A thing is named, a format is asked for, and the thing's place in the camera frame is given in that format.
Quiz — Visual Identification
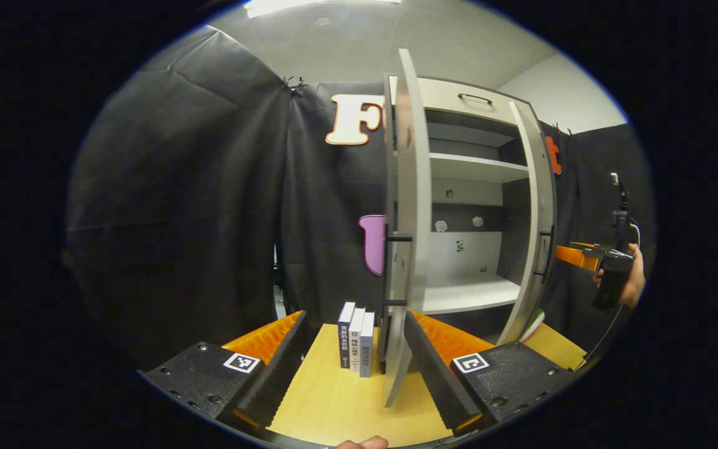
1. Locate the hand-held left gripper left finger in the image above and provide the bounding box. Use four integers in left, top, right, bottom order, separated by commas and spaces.
138, 310, 312, 431

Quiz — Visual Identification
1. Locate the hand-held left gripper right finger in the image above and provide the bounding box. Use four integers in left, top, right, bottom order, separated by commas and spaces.
404, 311, 578, 437

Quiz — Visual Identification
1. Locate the white cabinet door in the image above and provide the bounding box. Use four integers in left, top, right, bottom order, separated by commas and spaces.
496, 100, 558, 345
383, 49, 433, 408

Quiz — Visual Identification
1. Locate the white and grey cabinet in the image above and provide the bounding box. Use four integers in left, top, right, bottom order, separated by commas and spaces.
384, 74, 559, 350

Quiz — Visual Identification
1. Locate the white cabinet shelf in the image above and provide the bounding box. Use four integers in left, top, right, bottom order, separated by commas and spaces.
421, 274, 522, 314
429, 153, 531, 183

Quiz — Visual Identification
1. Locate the white cabinet drawer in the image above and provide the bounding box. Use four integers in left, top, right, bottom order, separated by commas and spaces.
418, 77, 531, 125

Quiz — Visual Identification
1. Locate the grey blue book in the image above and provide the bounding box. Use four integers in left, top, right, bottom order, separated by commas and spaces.
359, 312, 375, 379

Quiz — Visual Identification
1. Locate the dark blue book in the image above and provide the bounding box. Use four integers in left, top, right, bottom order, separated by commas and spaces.
338, 301, 357, 369

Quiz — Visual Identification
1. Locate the watermelon slice toy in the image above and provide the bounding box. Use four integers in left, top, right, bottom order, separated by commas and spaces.
518, 307, 547, 342

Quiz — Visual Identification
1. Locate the white book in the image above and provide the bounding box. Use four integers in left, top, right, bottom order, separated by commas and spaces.
350, 307, 366, 374

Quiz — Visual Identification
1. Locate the black backdrop cloth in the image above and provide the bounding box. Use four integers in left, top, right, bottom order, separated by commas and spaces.
66, 25, 656, 369

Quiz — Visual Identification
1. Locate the ceiling light panel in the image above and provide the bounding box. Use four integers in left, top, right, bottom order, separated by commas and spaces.
244, 0, 401, 19

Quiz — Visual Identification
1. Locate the black door handle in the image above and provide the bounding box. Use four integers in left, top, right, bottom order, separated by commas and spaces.
534, 229, 556, 278
384, 233, 414, 307

